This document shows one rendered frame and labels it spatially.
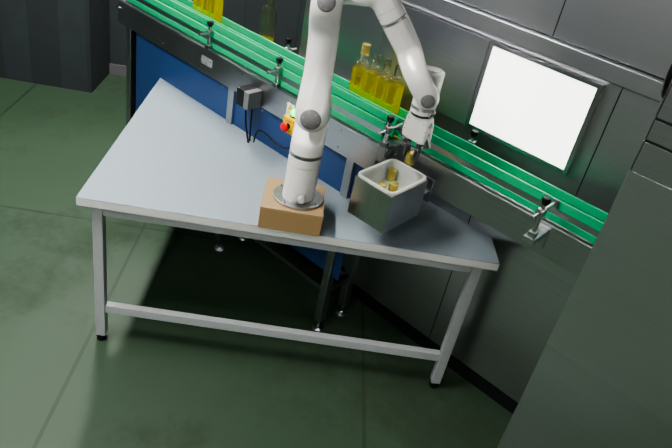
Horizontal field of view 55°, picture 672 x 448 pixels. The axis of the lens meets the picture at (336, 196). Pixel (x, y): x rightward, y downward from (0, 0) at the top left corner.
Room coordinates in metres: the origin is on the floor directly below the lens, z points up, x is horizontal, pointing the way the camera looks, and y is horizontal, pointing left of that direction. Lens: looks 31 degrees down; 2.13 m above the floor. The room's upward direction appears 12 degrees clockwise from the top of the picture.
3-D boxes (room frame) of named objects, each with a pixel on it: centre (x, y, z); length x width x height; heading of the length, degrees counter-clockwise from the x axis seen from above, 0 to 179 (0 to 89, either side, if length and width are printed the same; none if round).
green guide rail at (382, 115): (2.79, 0.53, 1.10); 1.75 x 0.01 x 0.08; 53
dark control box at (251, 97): (2.57, 0.46, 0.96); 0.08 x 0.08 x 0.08; 53
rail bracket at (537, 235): (1.81, -0.67, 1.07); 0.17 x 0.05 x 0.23; 143
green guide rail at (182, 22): (2.73, 0.57, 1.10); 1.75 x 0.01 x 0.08; 53
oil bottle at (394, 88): (2.36, -0.14, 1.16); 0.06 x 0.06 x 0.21; 53
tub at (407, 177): (2.05, -0.19, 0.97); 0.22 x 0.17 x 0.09; 143
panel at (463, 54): (2.32, -0.42, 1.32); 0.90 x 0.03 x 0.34; 53
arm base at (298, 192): (2.05, 0.14, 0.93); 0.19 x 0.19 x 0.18
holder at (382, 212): (2.07, -0.20, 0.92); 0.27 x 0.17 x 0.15; 143
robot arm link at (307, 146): (2.09, 0.14, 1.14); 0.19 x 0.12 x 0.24; 1
